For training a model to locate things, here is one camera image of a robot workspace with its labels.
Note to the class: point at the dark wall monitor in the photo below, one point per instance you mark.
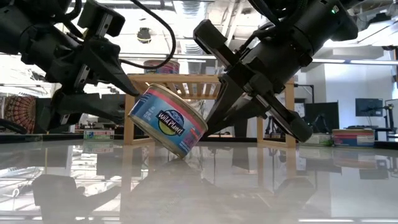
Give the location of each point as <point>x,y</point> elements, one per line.
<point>369,107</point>

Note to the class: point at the wooden slatted shelf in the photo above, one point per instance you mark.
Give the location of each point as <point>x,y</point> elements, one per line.
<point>186,78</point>

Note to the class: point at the black stand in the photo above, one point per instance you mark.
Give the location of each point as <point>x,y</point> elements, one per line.
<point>388,107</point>

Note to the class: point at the black screen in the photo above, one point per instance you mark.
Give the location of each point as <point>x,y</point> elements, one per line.
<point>326,112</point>

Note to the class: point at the black panel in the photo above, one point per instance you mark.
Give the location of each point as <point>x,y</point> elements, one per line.
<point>241,129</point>

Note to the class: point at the salmon can blue red label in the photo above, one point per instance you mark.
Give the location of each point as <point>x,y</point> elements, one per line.
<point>168,121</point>
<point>161,68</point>
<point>353,138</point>

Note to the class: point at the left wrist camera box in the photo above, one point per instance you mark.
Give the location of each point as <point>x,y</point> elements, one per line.
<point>99,17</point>

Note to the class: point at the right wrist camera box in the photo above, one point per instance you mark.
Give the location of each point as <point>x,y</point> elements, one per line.
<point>208,35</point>

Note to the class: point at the ceiling light strip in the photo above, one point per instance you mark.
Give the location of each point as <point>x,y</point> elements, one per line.
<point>329,60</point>
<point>374,62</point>

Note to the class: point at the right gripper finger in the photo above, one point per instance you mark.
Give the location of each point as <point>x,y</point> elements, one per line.
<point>228,96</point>
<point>245,113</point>

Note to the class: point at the red patterned cloth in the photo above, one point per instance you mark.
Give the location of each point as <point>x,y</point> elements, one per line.
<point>20,109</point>

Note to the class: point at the silver ventilation duct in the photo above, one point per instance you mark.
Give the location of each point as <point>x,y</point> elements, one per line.
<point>193,49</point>

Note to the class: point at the black background robot arm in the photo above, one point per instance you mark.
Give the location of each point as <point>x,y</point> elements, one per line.
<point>318,119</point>
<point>271,126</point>

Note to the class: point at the white poster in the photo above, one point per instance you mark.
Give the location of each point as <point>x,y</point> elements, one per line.
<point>300,109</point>

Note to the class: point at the black round ceiling device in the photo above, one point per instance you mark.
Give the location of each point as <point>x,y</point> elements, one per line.
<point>144,35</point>

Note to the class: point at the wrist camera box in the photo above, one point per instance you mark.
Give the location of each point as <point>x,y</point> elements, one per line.
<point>99,17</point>
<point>208,35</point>

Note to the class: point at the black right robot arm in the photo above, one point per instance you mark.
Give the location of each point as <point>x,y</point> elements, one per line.
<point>311,28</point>

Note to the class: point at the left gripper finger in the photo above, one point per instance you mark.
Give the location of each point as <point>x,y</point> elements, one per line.
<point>107,62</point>
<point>93,104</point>

